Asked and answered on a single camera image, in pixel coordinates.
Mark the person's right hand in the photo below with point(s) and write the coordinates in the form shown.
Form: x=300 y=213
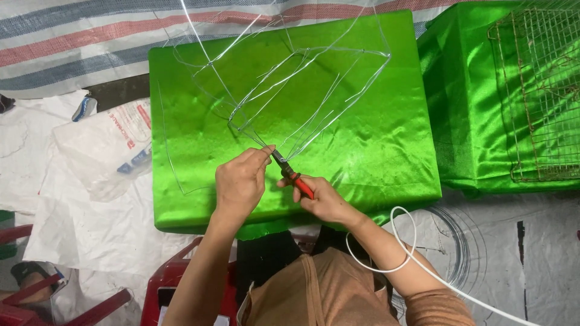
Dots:
x=324 y=199

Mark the person's left hand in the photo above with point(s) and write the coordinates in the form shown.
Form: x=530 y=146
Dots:
x=239 y=181

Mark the green satin covered table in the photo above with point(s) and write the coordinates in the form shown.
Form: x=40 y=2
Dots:
x=317 y=145

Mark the red plastic stool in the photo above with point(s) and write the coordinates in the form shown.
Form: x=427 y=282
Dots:
x=190 y=289

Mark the white printed woven sack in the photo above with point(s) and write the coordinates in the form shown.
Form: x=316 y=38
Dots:
x=108 y=145

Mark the white woven floor sheet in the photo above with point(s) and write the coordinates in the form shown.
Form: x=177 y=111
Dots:
x=90 y=217

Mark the white blue shoe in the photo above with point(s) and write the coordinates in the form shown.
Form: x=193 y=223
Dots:
x=84 y=108

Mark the green satin covered box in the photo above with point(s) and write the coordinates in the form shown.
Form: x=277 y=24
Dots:
x=475 y=99

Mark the striped woven tarp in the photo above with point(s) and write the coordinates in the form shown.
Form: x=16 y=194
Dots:
x=90 y=40

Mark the black sandal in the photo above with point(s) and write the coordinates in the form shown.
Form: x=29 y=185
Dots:
x=27 y=271

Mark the red plastic chair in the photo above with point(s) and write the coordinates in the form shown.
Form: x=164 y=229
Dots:
x=36 y=294

